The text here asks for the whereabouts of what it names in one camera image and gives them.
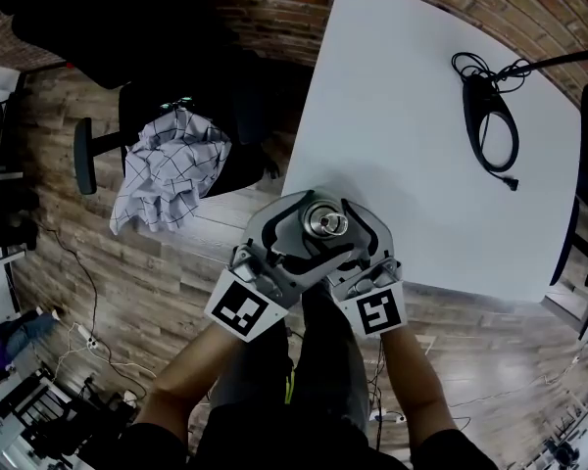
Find black desk lamp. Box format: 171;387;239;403
463;46;588;174

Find black floor cable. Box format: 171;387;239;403
43;225;148;396

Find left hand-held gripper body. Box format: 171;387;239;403
204;245;305;343

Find purple and blue fabric bundle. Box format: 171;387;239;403
0;308;60;396

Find steel water bottle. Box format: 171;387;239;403
298;198;353;247

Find black lamp cable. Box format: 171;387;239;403
451;51;520;193

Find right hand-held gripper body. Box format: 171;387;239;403
328;257;406;338

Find person's right forearm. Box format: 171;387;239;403
379;328;460;440

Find person's dark grey trousers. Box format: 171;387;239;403
208;281;371;433

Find white square table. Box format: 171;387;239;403
281;0;583;306

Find white checked cloth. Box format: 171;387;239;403
110;107;233;237

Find grey desk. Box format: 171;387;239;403
541;281;588;342

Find person's left forearm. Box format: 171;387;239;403
136;323;241;435

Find person's black shirt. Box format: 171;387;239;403
126;401;496;470

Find white power strip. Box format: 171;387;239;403
369;408;407;423
75;325;99;351

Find black floor equipment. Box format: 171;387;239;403
0;178;40;254

